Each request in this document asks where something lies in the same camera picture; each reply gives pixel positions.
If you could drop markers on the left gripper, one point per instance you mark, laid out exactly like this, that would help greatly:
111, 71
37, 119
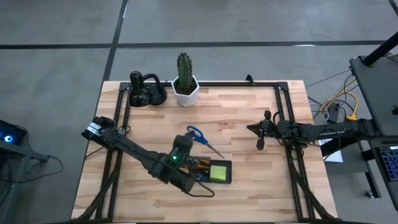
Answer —
183, 143

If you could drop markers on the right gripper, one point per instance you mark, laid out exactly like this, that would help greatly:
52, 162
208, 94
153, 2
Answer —
272, 129

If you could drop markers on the green sticky note pad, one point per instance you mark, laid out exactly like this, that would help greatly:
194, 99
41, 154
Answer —
217, 173

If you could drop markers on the black mesh desk organizer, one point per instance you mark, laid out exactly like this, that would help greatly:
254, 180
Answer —
228, 171

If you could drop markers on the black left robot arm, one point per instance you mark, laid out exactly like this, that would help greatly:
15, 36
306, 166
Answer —
136, 152

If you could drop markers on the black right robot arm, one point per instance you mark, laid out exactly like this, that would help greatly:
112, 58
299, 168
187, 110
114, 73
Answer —
329, 132

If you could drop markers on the white hexagonal plant pot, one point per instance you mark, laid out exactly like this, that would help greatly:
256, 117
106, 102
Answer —
186, 99

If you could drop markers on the small black clamp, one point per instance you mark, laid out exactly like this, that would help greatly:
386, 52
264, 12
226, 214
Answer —
249, 79

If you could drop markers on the green cactus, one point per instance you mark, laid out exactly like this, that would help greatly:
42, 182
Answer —
184, 71

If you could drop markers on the black power box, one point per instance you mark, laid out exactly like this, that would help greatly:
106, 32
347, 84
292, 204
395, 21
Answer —
333, 113

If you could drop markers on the white paper sheet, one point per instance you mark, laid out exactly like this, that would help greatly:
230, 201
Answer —
334, 157

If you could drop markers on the grey side table top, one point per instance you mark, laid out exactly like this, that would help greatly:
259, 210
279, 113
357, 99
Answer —
379, 93

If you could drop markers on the small caster wheel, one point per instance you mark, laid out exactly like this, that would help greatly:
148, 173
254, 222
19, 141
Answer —
370, 194

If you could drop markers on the computer keyboard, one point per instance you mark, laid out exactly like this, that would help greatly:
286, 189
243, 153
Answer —
390, 161

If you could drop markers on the black diagonal pole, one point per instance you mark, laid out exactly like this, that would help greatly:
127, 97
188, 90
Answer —
381, 49

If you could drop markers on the grey equipment stand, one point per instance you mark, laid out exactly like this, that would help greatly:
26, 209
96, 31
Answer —
18, 149

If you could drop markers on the device with blue light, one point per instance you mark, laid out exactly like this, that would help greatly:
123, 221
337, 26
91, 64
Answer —
12, 133

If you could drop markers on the black metal table frame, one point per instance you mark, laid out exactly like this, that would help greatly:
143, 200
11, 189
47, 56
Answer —
224, 84

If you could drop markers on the black side desk frame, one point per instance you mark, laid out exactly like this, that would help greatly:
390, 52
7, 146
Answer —
348, 146

